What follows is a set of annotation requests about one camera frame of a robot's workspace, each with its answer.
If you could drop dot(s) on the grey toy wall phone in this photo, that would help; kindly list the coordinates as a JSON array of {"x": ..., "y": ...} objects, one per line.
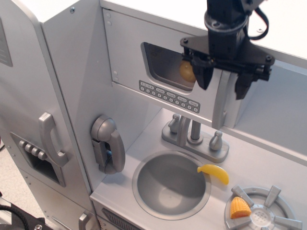
[{"x": 108, "y": 145}]

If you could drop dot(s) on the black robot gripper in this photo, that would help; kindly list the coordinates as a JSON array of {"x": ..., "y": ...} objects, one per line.
[{"x": 228, "y": 46}]

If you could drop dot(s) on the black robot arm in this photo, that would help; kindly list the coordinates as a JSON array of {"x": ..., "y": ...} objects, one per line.
[{"x": 233, "y": 8}]

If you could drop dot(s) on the silver toy stove burner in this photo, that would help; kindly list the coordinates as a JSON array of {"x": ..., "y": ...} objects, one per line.
[{"x": 269, "y": 211}]

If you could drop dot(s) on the silver lower door handle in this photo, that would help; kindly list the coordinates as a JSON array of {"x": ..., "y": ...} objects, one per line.
[{"x": 86, "y": 221}]

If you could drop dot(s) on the yellow toy corn cob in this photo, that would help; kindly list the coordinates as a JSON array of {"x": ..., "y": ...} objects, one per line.
[{"x": 239, "y": 208}]

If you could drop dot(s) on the yellow toy ball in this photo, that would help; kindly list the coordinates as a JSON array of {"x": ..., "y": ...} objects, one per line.
[{"x": 186, "y": 71}]

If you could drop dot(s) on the silver microwave door handle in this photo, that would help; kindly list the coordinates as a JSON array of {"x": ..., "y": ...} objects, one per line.
[{"x": 220, "y": 100}]

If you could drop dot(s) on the grey toy ice dispenser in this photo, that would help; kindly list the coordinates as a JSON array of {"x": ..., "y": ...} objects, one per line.
[{"x": 38, "y": 160}]

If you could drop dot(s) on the silver fridge door handle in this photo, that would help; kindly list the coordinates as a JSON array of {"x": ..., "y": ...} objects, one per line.
[{"x": 46, "y": 125}]

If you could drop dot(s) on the yellow toy banana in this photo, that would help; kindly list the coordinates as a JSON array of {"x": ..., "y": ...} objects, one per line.
[{"x": 215, "y": 171}]

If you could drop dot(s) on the round silver toy sink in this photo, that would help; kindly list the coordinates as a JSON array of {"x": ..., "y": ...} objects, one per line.
[{"x": 168, "y": 186}]

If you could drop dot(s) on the grey toy microwave door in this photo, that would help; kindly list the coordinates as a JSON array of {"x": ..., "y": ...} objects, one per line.
[{"x": 145, "y": 58}]

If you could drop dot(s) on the grey toy fridge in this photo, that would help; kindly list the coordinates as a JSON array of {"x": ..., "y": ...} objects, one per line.
[{"x": 28, "y": 88}]

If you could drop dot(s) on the silver toy faucet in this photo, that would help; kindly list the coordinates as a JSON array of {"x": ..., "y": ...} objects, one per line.
[{"x": 187, "y": 134}]

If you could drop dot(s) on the grey toy oven panel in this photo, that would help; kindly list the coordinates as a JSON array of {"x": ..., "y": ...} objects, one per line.
[{"x": 118, "y": 221}]

